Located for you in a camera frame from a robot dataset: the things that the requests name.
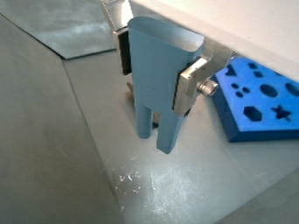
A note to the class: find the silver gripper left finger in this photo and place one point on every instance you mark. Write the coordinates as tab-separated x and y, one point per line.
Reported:
117	13

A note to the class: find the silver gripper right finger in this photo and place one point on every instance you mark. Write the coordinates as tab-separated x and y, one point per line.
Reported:
195	81

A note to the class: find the light blue two-pronged peg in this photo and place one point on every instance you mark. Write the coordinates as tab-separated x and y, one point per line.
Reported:
161	48

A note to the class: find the blue shape-hole board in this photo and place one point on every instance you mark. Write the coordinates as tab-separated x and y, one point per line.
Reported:
256	102

